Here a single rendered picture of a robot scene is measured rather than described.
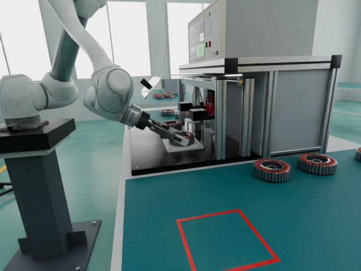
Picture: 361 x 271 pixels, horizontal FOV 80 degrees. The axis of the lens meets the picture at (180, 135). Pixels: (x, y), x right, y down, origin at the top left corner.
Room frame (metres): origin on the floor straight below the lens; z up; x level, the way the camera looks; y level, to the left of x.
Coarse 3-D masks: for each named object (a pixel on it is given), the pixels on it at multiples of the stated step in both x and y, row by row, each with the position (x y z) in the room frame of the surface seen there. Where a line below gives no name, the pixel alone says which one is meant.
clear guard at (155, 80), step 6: (156, 78) 0.78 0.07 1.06; (162, 78) 0.69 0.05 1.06; (168, 78) 0.69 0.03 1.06; (174, 78) 0.69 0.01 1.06; (180, 78) 0.70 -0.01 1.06; (186, 78) 0.70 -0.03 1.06; (156, 84) 0.68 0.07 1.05; (144, 90) 0.81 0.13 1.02; (150, 90) 0.68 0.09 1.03; (144, 96) 0.69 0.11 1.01
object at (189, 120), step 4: (200, 108) 0.95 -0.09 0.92; (192, 112) 0.89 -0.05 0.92; (196, 112) 0.88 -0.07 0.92; (200, 112) 0.89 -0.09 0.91; (204, 112) 0.89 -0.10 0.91; (192, 116) 0.89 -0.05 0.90; (196, 116) 0.88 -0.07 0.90; (200, 116) 0.89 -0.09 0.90; (204, 116) 0.89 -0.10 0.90; (208, 116) 0.89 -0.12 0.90; (212, 116) 0.90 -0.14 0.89; (184, 120) 0.93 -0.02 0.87; (188, 120) 0.89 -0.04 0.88; (192, 120) 0.89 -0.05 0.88; (196, 120) 0.88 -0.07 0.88; (212, 120) 0.93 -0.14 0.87; (212, 124) 0.93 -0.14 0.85; (212, 128) 0.93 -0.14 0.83
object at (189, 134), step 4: (176, 132) 0.94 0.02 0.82; (180, 132) 0.94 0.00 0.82; (184, 132) 0.94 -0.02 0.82; (188, 132) 0.93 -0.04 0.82; (184, 136) 0.90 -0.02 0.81; (188, 136) 0.87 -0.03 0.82; (192, 136) 0.88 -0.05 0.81; (192, 140) 0.87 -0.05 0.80; (172, 144) 0.86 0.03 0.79; (176, 144) 0.85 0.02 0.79; (180, 144) 0.85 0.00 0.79; (188, 144) 0.85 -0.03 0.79
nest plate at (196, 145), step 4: (164, 140) 0.94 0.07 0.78; (168, 140) 0.94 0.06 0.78; (196, 140) 0.92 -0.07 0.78; (164, 144) 0.89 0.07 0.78; (168, 144) 0.88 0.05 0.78; (192, 144) 0.87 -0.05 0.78; (196, 144) 0.87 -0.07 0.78; (200, 144) 0.87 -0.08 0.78; (168, 148) 0.83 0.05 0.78; (172, 148) 0.83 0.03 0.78; (176, 148) 0.83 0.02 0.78; (180, 148) 0.83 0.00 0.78; (184, 148) 0.83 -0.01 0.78; (188, 148) 0.83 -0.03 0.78; (192, 148) 0.84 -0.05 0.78; (196, 148) 0.84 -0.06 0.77; (200, 148) 0.84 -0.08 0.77; (168, 152) 0.82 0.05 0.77
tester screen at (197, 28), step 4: (200, 20) 1.04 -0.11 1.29; (196, 24) 1.10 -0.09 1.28; (200, 24) 1.04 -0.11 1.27; (192, 28) 1.17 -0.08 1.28; (196, 28) 1.10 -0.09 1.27; (200, 28) 1.04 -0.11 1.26; (192, 32) 1.17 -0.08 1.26; (196, 32) 1.11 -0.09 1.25; (200, 32) 1.04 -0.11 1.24; (192, 36) 1.17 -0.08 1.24; (196, 36) 1.11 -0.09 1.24; (192, 40) 1.17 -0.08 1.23; (196, 40) 1.11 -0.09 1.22; (192, 44) 1.17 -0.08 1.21; (196, 44) 1.11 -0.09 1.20; (196, 48) 1.11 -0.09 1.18; (196, 52) 1.11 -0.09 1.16; (196, 56) 1.11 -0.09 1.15; (200, 56) 1.04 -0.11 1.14
